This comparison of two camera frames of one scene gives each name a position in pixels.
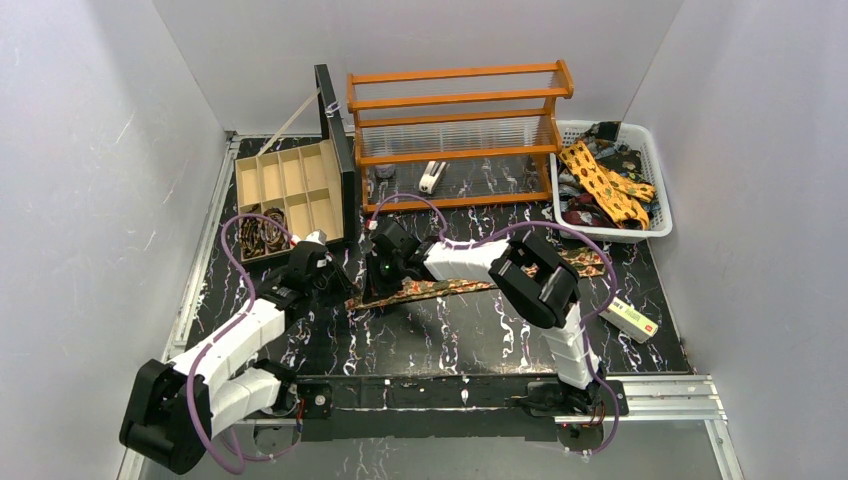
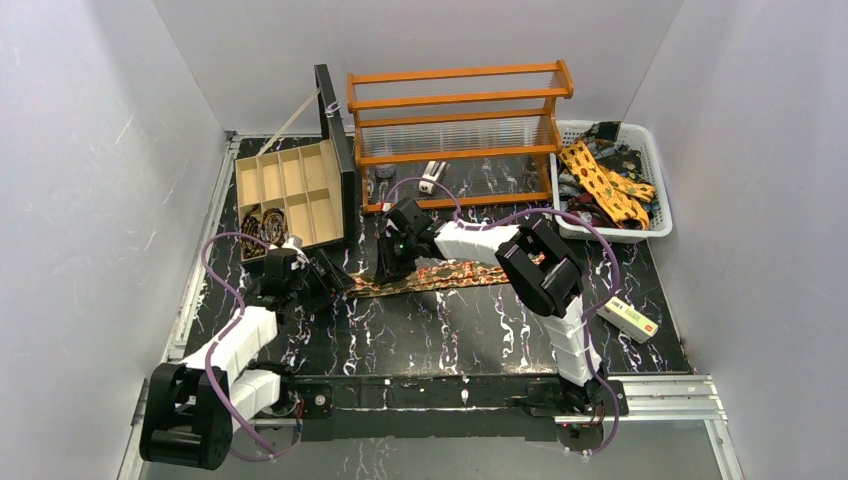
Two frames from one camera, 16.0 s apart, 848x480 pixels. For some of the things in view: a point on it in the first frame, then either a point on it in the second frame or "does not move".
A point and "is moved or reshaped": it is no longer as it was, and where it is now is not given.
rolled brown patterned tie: x=273 y=234 does not move
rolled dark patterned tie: x=251 y=235 does not move
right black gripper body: x=379 y=279 -> x=390 y=258
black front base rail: x=521 y=408 does not move
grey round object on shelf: x=385 y=170 does not move
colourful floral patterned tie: x=587 y=262 is moved or reshaped
